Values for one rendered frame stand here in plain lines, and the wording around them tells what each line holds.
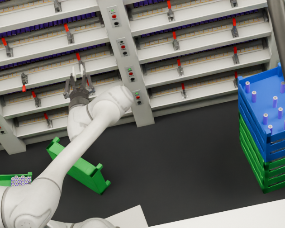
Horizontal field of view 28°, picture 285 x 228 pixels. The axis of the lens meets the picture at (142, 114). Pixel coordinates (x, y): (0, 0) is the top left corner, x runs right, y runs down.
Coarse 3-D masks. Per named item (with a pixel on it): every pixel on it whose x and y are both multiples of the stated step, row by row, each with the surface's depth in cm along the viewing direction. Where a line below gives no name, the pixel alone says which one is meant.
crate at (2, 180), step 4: (28, 172) 285; (0, 176) 284; (4, 176) 285; (8, 176) 285; (12, 176) 286; (20, 176) 287; (24, 176) 288; (0, 180) 287; (4, 180) 288; (8, 180) 288; (0, 184) 286; (4, 184) 286; (8, 184) 287
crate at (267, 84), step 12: (264, 72) 240; (276, 72) 243; (240, 84) 238; (252, 84) 244; (264, 84) 243; (276, 84) 242; (264, 96) 239; (252, 108) 231; (264, 108) 236; (276, 108) 235; (276, 120) 232; (264, 132) 224; (276, 132) 229
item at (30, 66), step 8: (96, 48) 255; (104, 48) 254; (64, 56) 255; (72, 56) 255; (32, 64) 256; (40, 64) 256; (48, 64) 257; (56, 64) 256; (64, 64) 256; (0, 72) 257; (8, 72) 256; (16, 72) 257
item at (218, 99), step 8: (216, 96) 295; (224, 96) 294; (232, 96) 295; (184, 104) 296; (192, 104) 296; (200, 104) 297; (208, 104) 298; (152, 112) 296; (160, 112) 297; (168, 112) 299; (176, 112) 300; (120, 120) 298; (128, 120) 299; (32, 136) 300; (40, 136) 299; (48, 136) 300; (56, 136) 301; (64, 136) 303; (0, 144) 300
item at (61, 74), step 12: (72, 60) 257; (84, 60) 256; (96, 60) 256; (108, 60) 255; (24, 72) 258; (48, 72) 257; (60, 72) 256; (72, 72) 255; (96, 72) 257; (0, 84) 258; (12, 84) 257; (36, 84) 257; (48, 84) 260
